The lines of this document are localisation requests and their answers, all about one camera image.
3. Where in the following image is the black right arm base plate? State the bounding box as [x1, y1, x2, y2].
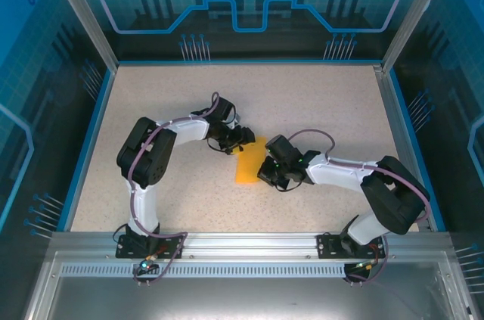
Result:
[316, 232, 386, 259]

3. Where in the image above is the yellow square paper sheet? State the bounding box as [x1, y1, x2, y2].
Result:
[234, 136, 268, 186]

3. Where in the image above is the blue table edge strip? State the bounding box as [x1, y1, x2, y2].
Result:
[387, 69, 447, 232]
[56, 68, 116, 232]

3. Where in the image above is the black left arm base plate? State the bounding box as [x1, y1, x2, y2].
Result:
[115, 234, 185, 259]

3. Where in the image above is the aluminium table side rail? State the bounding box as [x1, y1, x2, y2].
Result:
[372, 64, 434, 232]

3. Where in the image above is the right cable connector with light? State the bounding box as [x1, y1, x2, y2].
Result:
[353, 259, 379, 272]

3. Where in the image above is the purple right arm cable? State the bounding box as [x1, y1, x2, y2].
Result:
[287, 129, 432, 287]

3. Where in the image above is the cable connector with light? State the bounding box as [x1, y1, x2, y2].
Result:
[353, 259, 379, 272]
[138, 255, 158, 272]

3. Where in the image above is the aluminium mounting rail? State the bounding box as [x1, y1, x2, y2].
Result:
[51, 231, 453, 259]

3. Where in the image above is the aluminium frame post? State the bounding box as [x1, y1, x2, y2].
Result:
[380, 0, 457, 71]
[42, 0, 119, 71]

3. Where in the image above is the slotted grey cable duct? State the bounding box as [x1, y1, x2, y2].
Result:
[60, 265, 442, 279]

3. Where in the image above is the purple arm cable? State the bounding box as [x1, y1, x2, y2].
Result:
[127, 92, 189, 287]
[287, 129, 432, 287]

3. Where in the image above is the left cable connector with light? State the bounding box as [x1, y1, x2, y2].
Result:
[138, 255, 158, 272]

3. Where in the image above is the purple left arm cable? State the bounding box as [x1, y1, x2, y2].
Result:
[127, 92, 189, 287]

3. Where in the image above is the grey metal tray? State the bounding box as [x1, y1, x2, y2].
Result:
[22, 251, 473, 320]

